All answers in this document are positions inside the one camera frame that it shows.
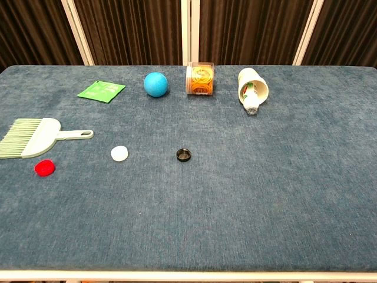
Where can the green foil sachet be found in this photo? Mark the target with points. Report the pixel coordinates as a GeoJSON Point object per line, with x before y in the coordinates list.
{"type": "Point", "coordinates": [101, 92]}

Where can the white paper cup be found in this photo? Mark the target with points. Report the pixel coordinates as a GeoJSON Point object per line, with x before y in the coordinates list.
{"type": "Point", "coordinates": [247, 77]}

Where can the blue fabric table cover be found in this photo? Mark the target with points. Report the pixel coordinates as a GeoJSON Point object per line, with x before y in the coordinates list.
{"type": "Point", "coordinates": [206, 206]}

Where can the red plastic bottle cap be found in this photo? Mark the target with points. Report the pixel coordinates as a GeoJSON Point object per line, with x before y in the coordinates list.
{"type": "Point", "coordinates": [44, 168]}

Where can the dark corrugated partition panel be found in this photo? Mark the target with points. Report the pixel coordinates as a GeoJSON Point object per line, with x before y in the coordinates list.
{"type": "Point", "coordinates": [350, 29]}
{"type": "Point", "coordinates": [32, 29]}
{"type": "Point", "coordinates": [129, 29]}
{"type": "Point", "coordinates": [250, 29]}

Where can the blue ball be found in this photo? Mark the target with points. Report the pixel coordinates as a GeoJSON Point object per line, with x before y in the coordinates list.
{"type": "Point", "coordinates": [155, 84]}

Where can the white partition frame post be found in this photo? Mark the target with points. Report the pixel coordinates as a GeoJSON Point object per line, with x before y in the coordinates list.
{"type": "Point", "coordinates": [185, 29]}
{"type": "Point", "coordinates": [307, 32]}
{"type": "Point", "coordinates": [78, 32]}

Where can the light green small hand broom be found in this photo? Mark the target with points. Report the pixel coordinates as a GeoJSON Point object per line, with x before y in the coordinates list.
{"type": "Point", "coordinates": [44, 138]}

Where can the white tube with printed label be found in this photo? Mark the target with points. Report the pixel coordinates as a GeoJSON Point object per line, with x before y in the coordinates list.
{"type": "Point", "coordinates": [252, 106]}

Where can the clear jar of rubber bands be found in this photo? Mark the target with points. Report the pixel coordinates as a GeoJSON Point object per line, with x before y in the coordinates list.
{"type": "Point", "coordinates": [200, 79]}

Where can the white plastic bottle cap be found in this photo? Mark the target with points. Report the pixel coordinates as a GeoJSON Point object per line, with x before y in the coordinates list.
{"type": "Point", "coordinates": [119, 153]}

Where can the white table frame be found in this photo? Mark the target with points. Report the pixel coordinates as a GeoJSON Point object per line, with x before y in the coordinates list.
{"type": "Point", "coordinates": [188, 276]}

